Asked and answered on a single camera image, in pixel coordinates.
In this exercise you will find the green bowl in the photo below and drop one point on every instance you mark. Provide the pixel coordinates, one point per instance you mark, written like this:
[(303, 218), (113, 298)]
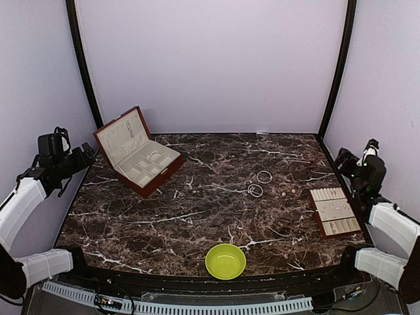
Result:
[(225, 261)]

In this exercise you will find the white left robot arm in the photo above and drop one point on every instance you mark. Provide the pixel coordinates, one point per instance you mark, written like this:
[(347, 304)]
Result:
[(32, 188)]

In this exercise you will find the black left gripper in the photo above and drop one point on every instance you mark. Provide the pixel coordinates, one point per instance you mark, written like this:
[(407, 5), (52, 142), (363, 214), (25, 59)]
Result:
[(82, 163)]

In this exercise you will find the brown wooden jewelry box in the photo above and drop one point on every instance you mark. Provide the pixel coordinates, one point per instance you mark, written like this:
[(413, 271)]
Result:
[(139, 162)]

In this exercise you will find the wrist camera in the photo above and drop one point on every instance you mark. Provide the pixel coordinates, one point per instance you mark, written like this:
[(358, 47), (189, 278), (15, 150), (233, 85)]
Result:
[(371, 149), (56, 144)]

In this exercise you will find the white slotted cable duct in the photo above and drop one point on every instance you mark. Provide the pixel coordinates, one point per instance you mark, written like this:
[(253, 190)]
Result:
[(173, 304)]

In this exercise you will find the silver wrap bangle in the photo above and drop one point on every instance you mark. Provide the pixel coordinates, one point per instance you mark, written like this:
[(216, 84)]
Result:
[(255, 190)]

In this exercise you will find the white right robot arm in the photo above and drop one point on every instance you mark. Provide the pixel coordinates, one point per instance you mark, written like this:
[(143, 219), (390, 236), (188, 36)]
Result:
[(393, 257)]

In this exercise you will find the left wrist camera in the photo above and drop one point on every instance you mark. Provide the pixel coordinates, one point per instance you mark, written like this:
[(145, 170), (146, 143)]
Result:
[(56, 144)]

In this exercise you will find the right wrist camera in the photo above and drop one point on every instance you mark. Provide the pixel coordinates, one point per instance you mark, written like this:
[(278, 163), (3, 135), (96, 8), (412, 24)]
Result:
[(371, 149)]

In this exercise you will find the black left frame post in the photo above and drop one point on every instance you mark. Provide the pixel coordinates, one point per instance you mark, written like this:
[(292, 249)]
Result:
[(82, 62)]

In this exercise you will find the brown ring earring tray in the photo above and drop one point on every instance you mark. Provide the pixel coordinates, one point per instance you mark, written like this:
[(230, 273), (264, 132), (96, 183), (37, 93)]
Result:
[(333, 212)]

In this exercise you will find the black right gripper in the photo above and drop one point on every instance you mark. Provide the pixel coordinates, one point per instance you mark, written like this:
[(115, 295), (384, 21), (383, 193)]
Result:
[(342, 157)]

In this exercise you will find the silver beaded bangle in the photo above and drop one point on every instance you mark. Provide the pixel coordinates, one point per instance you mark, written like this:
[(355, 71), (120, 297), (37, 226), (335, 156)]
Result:
[(264, 177)]

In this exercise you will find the black frame post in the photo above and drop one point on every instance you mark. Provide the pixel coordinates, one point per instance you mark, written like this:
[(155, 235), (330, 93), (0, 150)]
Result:
[(82, 62), (339, 69)]

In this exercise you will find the black right frame post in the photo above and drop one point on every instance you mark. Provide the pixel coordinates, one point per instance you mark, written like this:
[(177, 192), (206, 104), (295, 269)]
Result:
[(339, 69)]

